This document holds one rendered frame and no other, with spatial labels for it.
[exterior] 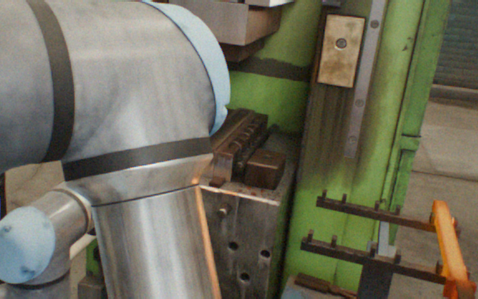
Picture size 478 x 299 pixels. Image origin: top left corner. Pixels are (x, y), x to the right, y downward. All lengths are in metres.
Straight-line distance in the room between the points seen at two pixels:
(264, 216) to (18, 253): 0.77
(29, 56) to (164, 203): 0.13
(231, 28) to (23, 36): 0.93
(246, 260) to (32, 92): 1.08
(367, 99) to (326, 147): 0.17
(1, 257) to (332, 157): 0.97
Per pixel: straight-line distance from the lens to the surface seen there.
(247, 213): 1.29
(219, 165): 1.33
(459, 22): 7.33
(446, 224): 1.18
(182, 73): 0.38
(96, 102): 0.35
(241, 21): 1.23
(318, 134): 1.39
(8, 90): 0.33
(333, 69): 1.33
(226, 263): 1.38
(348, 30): 1.31
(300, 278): 1.35
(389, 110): 1.37
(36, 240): 0.62
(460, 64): 7.41
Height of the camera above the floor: 1.46
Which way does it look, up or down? 20 degrees down
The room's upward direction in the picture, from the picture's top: 6 degrees clockwise
